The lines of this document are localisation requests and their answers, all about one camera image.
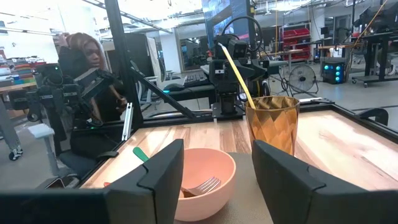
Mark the white stool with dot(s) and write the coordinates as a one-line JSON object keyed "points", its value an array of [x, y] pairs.
{"points": [[40, 130]]}

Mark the amber faceted plastic cup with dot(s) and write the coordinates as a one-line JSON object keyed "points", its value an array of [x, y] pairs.
{"points": [[273, 127]]}

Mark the black desk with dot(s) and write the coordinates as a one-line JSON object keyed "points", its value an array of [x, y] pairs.
{"points": [[192, 93]]}

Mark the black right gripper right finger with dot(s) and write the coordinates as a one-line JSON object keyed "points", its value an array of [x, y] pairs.
{"points": [[304, 199]]}

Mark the black rolling table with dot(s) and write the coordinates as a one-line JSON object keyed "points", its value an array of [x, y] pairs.
{"points": [[376, 56]]}

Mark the black aluminium table frame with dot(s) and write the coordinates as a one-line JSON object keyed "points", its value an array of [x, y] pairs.
{"points": [[119, 62]]}

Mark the silver metal rail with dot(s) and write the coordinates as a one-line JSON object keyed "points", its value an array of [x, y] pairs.
{"points": [[127, 121]]}

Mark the shelf with red bins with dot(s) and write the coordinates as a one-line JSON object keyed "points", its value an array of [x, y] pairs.
{"points": [[295, 42]]}

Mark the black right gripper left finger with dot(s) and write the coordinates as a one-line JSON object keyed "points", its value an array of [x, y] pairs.
{"points": [[140, 202]]}

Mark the black keyboard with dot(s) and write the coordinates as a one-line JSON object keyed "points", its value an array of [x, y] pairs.
{"points": [[194, 79]]}

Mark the pink bowl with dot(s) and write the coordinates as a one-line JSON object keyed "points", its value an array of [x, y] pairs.
{"points": [[214, 161]]}

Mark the black computer mouse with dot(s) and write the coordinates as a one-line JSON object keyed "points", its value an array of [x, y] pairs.
{"points": [[173, 87]]}

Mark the black floor fan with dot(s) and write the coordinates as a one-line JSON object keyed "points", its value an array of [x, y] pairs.
{"points": [[302, 78]]}

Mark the person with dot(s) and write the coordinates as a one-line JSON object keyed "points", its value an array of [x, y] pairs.
{"points": [[77, 68]]}

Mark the grey leg with caster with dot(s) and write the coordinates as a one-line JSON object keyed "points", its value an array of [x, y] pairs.
{"points": [[9, 130]]}

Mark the black curved bracket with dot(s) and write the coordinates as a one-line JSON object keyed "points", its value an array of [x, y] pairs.
{"points": [[374, 115]]}

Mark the large wall display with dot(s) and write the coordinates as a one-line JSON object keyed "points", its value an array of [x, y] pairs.
{"points": [[222, 15]]}

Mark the computer tower with blue lights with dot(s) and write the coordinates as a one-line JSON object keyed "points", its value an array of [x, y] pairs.
{"points": [[333, 71]]}

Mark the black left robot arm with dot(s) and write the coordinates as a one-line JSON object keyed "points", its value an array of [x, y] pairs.
{"points": [[228, 102]]}

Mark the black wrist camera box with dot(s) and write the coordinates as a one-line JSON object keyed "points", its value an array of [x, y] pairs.
{"points": [[240, 49]]}

